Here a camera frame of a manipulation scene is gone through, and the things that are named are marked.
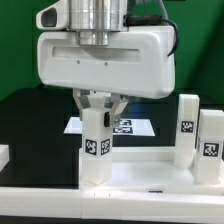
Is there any grey corrugated wrist cable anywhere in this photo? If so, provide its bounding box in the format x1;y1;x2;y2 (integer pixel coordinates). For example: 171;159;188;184
124;0;181;58

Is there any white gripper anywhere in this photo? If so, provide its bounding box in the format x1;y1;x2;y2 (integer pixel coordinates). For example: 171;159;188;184
37;26;175;127

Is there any white front fence bar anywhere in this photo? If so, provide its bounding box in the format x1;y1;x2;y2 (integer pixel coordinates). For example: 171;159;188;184
0;187;224;224

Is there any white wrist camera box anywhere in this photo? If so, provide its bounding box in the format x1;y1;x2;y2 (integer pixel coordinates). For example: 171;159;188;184
36;0;69;30

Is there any white left fence block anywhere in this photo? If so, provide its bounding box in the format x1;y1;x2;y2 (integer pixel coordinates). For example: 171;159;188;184
0;145;9;172

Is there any white desk top tray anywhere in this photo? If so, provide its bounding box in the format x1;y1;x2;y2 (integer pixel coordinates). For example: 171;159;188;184
79;147;224;196

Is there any white fiducial marker sheet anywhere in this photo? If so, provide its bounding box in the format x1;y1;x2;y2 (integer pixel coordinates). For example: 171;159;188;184
64;117;155;137

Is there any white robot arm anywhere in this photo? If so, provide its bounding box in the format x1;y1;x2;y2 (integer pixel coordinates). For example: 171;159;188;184
36;0;178;110

